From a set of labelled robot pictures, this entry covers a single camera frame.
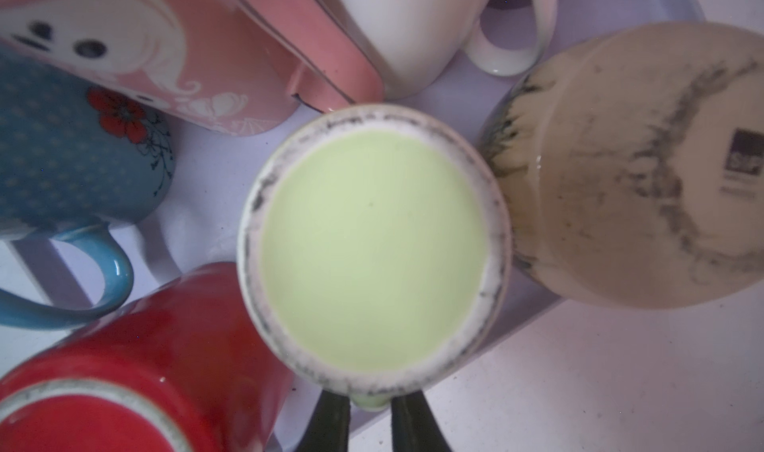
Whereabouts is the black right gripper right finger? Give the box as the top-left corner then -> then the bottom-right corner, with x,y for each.
391,390 -> 452,452

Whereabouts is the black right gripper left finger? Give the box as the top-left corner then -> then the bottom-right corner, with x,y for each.
294,390 -> 351,452

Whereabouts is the red mug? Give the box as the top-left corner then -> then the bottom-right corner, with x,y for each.
1,262 -> 294,451

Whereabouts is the light green mug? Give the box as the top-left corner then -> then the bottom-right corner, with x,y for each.
237,104 -> 513,410

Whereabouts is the blue floral mug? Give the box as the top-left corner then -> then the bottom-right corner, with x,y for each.
1,48 -> 175,330

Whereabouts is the pink cartoon mug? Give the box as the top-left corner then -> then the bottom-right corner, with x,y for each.
1,0 -> 384,137

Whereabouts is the white mug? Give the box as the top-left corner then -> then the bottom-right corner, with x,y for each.
321,0 -> 558,100

